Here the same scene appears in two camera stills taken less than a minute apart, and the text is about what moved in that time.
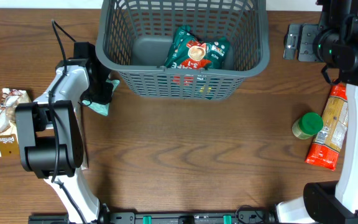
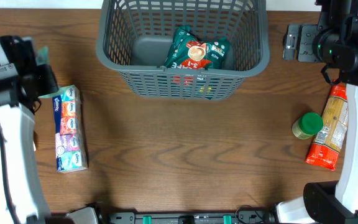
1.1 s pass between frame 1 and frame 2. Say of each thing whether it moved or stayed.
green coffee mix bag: stayed
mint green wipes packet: moved
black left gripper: moved
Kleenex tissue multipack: moved
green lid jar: stayed
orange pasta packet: stayed
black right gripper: stayed
